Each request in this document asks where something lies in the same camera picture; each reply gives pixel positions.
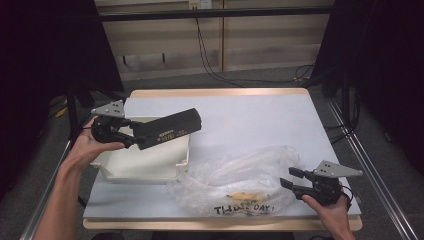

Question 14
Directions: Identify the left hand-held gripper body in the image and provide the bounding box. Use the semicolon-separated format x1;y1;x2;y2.
90;99;135;149

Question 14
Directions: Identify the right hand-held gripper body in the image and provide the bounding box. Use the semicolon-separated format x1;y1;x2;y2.
294;160;364;206

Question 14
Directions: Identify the white plastic bin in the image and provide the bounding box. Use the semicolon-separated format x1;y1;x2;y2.
90;114;191;185

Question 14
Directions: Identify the long black box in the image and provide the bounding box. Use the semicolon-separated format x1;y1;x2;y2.
132;107;203;151

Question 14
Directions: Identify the clear plastic bag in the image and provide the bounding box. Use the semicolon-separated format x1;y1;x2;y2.
166;144;303;218

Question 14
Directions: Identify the person's right hand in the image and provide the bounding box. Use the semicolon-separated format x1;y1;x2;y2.
301;191;352;235

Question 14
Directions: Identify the person's left hand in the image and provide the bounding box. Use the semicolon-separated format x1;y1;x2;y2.
61;114;126;172

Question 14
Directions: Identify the black metal stand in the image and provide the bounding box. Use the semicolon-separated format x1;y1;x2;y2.
65;84;82;149

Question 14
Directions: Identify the black curtain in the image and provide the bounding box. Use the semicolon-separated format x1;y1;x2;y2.
311;0;424;176
0;0;125;201

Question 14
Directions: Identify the black horizontal bar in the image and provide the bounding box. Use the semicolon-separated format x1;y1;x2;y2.
99;5;334;23

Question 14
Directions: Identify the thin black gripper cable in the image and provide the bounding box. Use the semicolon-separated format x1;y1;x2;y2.
340;184;355;212

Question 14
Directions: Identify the black floor cable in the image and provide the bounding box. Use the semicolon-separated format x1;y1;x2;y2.
324;123;359;145

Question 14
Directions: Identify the metal floor rail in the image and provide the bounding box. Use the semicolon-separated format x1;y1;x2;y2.
325;98;420;240
19;139;73;240

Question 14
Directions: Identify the black wall cable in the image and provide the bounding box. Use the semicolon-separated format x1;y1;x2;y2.
194;9;314;88

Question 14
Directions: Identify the white wall outlet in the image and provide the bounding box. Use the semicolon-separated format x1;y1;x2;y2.
188;0;213;10

